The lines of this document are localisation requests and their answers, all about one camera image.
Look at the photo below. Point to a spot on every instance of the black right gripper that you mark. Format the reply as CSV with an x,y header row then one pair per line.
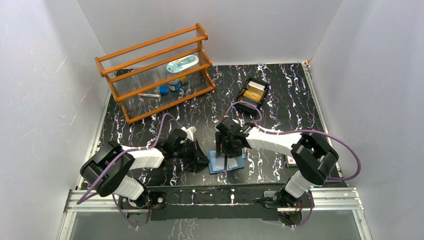
x,y
220,138

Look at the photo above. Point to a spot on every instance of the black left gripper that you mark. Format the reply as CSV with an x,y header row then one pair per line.
x,y
193,153

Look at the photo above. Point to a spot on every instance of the white credit card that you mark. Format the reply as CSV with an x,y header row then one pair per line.
x,y
219,164

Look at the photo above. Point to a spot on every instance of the blue card holder wallet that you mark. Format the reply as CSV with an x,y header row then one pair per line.
x,y
224,163

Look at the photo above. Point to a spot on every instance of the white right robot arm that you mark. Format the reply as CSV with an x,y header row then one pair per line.
x,y
312,153

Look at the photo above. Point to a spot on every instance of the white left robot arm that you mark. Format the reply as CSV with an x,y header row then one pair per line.
x,y
107,169

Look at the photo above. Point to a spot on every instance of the black card tray box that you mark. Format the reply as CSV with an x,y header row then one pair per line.
x,y
252,94

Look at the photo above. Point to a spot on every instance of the blue small box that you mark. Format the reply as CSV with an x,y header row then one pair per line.
x,y
163,90

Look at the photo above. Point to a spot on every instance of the small blue lidded jar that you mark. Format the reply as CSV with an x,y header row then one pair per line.
x,y
174,85

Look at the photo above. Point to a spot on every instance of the white orange marker pen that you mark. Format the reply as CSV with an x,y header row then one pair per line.
x,y
149,95

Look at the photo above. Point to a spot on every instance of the white red small box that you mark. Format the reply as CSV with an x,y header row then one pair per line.
x,y
290,162

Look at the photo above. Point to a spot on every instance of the orange wooden shelf rack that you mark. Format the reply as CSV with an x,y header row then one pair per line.
x,y
142,69

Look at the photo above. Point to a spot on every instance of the white blue packaged item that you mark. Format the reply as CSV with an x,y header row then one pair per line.
x,y
182,64

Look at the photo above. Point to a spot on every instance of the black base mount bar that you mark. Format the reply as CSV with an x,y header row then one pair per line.
x,y
233,201

